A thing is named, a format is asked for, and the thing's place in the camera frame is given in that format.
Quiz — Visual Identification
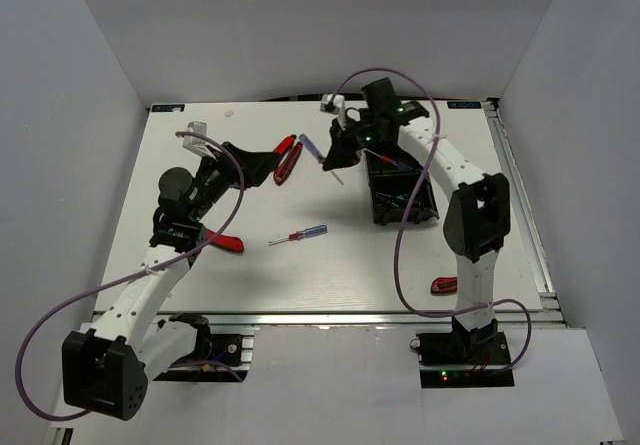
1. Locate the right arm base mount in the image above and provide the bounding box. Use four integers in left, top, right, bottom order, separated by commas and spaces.
409, 318, 515, 390

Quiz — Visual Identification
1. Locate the blue handled screwdriver bottom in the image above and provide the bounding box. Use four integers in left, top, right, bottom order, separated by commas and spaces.
298, 134, 325, 166

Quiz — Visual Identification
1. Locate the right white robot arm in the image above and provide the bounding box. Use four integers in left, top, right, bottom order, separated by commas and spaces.
320, 78, 511, 364

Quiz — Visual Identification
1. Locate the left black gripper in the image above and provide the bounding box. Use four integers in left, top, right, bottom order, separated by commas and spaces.
188, 143, 280, 223

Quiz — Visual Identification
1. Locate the blue label sticker left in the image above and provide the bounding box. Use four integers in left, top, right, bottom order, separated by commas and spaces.
150, 104, 185, 113

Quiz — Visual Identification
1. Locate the blue handled screwdriver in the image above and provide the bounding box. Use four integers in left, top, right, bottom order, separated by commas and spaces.
298, 134, 325, 166
363, 148, 414, 171
268, 225, 328, 246

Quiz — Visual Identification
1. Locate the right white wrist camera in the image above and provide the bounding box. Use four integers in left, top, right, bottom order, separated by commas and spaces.
320, 93, 346, 129

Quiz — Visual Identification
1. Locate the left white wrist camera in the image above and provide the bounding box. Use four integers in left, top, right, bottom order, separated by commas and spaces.
176, 121, 216, 158

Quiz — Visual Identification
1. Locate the black three-compartment tray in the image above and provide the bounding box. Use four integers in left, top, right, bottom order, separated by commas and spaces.
362, 142, 439, 226

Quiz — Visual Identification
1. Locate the red black cutter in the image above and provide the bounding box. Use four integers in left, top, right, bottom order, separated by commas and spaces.
430, 277, 458, 296

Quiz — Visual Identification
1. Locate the red box cutter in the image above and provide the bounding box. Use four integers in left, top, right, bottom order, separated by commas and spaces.
206, 231, 245, 255

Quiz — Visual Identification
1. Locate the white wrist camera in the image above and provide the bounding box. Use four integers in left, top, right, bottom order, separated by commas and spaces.
176, 121, 216, 158
320, 93, 346, 129

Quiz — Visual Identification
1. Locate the blue label sticker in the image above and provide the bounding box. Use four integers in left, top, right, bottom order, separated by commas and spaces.
447, 100, 483, 110
150, 104, 185, 113

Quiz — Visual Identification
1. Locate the blue label sticker right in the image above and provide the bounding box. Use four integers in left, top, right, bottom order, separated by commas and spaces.
447, 100, 483, 110

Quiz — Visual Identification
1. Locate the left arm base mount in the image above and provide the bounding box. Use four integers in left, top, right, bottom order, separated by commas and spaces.
155, 313, 250, 383

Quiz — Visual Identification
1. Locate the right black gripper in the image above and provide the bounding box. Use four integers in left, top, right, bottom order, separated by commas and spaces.
323, 115, 389, 171

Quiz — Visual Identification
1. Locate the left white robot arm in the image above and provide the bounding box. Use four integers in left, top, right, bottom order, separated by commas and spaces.
62, 142, 282, 420

